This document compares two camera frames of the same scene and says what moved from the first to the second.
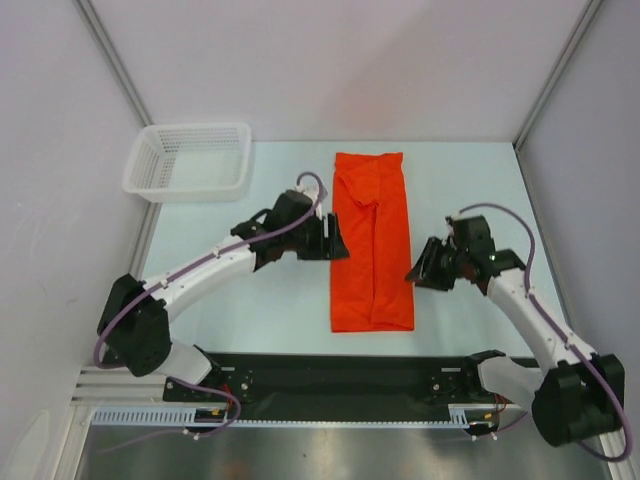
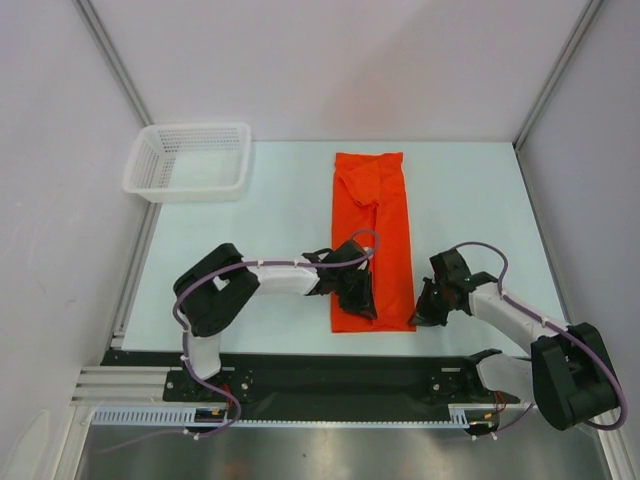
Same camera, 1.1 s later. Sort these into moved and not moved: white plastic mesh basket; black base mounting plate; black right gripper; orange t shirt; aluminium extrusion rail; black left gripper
Moved: black right gripper; black left gripper
Not moved: aluminium extrusion rail; black base mounting plate; white plastic mesh basket; orange t shirt
